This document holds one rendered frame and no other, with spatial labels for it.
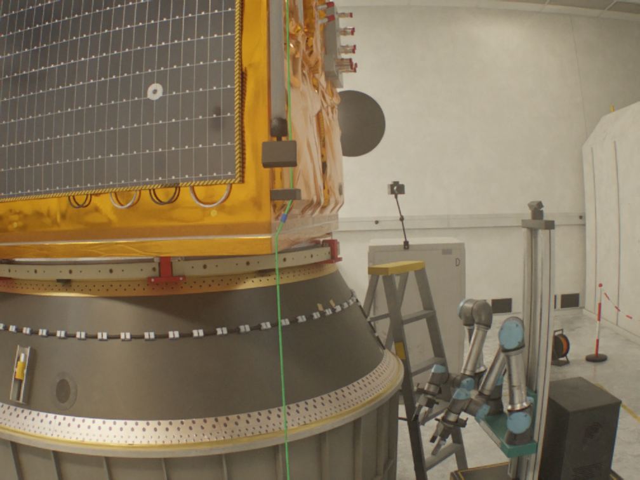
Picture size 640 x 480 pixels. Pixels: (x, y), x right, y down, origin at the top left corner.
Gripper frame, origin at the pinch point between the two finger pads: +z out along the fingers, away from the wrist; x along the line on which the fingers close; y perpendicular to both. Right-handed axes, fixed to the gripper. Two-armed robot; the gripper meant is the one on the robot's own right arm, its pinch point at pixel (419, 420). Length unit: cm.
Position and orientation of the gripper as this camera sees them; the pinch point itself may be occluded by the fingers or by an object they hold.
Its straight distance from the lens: 332.7
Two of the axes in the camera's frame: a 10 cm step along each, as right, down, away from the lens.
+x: -1.5, 0.9, 9.9
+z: -3.4, 9.3, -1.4
